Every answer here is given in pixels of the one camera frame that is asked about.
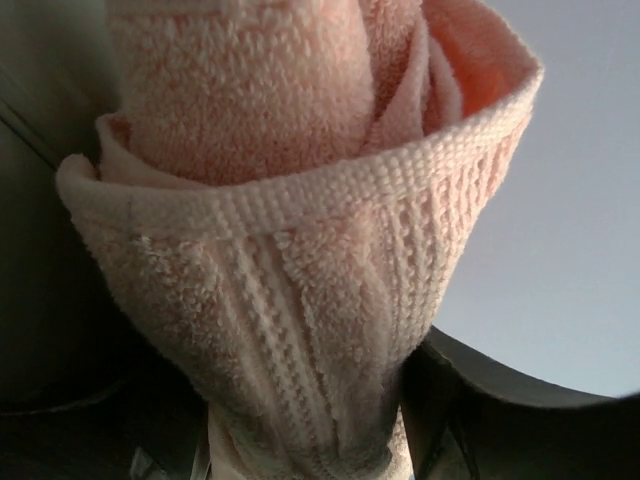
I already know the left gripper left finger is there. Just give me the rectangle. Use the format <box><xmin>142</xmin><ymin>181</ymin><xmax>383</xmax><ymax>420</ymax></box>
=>
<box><xmin>1</xmin><ymin>356</ymin><xmax>205</xmax><ymax>479</ymax></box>

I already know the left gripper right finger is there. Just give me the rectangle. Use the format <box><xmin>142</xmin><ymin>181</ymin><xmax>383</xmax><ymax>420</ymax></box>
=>
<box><xmin>402</xmin><ymin>329</ymin><xmax>639</xmax><ymax>479</ymax></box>

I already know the pink towel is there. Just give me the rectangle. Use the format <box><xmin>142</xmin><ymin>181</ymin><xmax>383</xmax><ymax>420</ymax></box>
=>
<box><xmin>56</xmin><ymin>1</ymin><xmax>543</xmax><ymax>479</ymax></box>

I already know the grey transparent plastic bin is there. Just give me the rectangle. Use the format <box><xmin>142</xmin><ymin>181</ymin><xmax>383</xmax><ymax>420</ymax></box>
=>
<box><xmin>0</xmin><ymin>0</ymin><xmax>166</xmax><ymax>416</ymax></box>

